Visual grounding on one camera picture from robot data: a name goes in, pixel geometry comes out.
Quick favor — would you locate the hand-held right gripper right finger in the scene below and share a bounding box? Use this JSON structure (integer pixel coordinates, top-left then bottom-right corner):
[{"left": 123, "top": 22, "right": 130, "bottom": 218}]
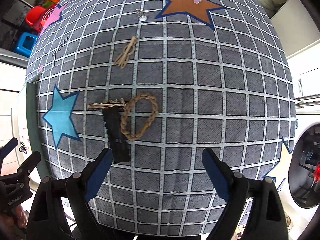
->
[{"left": 201, "top": 148, "right": 288, "bottom": 240}]

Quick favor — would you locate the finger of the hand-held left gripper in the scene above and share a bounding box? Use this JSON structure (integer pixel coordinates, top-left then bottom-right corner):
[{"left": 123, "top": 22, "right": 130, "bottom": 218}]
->
[
  {"left": 0, "top": 138, "right": 18, "bottom": 158},
  {"left": 14, "top": 151, "right": 42, "bottom": 180}
]

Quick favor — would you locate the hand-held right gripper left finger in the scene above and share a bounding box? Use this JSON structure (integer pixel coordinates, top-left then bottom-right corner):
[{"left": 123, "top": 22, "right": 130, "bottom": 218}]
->
[{"left": 26, "top": 148, "right": 113, "bottom": 240}]

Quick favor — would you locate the black claw hair clip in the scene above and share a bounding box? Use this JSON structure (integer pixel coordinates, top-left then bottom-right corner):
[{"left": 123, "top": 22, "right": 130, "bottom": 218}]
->
[{"left": 101, "top": 106, "right": 131, "bottom": 163}]

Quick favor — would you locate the person's left hand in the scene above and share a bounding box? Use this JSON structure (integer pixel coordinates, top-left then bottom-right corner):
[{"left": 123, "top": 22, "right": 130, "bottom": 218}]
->
[{"left": 0, "top": 204, "right": 28, "bottom": 232}]

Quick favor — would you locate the gold hair pin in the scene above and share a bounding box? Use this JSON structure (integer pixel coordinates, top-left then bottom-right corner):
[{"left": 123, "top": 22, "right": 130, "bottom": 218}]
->
[{"left": 87, "top": 99, "right": 129, "bottom": 110}]

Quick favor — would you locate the grey checked star tablecloth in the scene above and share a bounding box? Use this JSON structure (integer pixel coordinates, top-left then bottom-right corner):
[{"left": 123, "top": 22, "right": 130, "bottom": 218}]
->
[{"left": 25, "top": 0, "right": 297, "bottom": 235}]

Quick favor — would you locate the white washing machine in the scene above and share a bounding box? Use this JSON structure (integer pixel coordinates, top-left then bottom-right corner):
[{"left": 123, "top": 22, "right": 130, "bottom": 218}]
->
[{"left": 280, "top": 112, "right": 320, "bottom": 230}]

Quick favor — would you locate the blue plastic stool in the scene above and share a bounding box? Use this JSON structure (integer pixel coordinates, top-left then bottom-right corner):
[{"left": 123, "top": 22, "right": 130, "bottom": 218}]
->
[{"left": 14, "top": 32, "right": 38, "bottom": 57}]

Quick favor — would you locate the red plastic chair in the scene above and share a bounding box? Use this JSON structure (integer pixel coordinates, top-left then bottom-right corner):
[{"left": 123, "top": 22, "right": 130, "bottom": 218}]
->
[{"left": 25, "top": 5, "right": 54, "bottom": 32}]

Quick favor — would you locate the beige hair clip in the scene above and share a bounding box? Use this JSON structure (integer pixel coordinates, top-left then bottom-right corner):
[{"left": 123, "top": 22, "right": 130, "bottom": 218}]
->
[{"left": 112, "top": 36, "right": 138, "bottom": 70}]

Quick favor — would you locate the small silver pendant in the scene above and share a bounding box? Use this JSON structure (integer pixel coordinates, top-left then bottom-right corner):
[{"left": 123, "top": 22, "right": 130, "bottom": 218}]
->
[{"left": 135, "top": 9, "right": 147, "bottom": 22}]

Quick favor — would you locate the white cabinet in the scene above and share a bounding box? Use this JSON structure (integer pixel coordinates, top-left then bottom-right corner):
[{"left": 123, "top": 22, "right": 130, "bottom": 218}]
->
[{"left": 270, "top": 0, "right": 320, "bottom": 58}]

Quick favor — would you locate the braided tan bracelet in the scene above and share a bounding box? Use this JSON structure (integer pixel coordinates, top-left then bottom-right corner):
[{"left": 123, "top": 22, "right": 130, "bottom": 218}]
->
[{"left": 120, "top": 93, "right": 159, "bottom": 141}]

